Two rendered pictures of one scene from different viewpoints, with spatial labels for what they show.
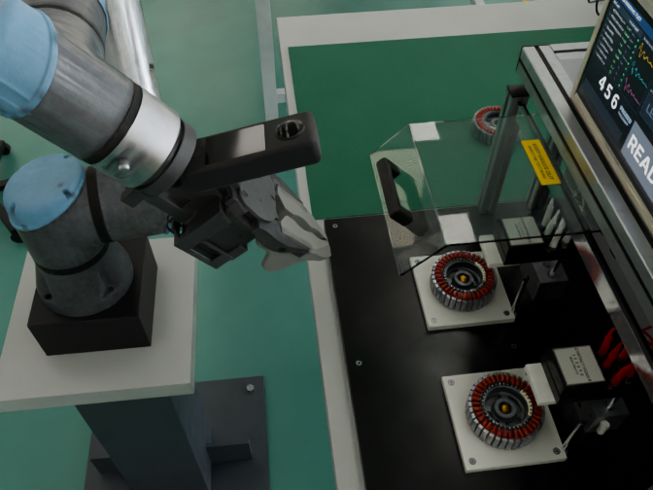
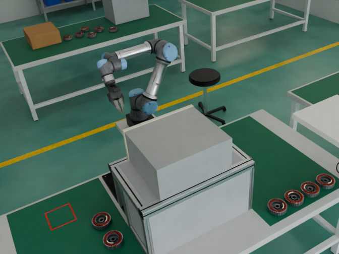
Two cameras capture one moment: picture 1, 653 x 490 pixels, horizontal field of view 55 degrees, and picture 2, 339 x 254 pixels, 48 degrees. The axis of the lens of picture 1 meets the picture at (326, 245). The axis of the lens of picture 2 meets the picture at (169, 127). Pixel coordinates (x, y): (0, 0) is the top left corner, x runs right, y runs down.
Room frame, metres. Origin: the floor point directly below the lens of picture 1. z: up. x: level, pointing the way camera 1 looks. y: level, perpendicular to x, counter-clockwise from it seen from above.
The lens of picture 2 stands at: (0.00, -2.08, 2.49)
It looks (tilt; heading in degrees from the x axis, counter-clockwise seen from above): 35 degrees down; 71
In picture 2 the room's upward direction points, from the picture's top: 5 degrees counter-clockwise
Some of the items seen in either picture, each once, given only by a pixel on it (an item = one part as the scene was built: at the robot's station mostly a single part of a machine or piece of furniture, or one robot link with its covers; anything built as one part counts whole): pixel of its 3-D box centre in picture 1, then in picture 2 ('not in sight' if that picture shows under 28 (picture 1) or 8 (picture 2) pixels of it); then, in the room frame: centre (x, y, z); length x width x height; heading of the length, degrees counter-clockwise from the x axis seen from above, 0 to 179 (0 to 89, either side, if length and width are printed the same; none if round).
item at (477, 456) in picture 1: (500, 417); not in sight; (0.41, -0.27, 0.78); 0.15 x 0.15 x 0.01; 7
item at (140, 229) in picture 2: not in sight; (137, 222); (0.26, -0.69, 0.91); 0.28 x 0.03 x 0.32; 97
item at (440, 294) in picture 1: (463, 280); not in sight; (0.65, -0.24, 0.80); 0.11 x 0.11 x 0.04
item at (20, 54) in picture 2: not in sight; (99, 57); (0.78, 2.70, 0.38); 2.20 x 0.90 x 0.75; 7
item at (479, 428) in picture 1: (504, 409); not in sight; (0.41, -0.27, 0.80); 0.11 x 0.11 x 0.04
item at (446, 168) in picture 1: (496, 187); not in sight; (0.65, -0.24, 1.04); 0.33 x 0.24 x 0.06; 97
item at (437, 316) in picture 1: (461, 289); not in sight; (0.65, -0.24, 0.78); 0.15 x 0.15 x 0.01; 7
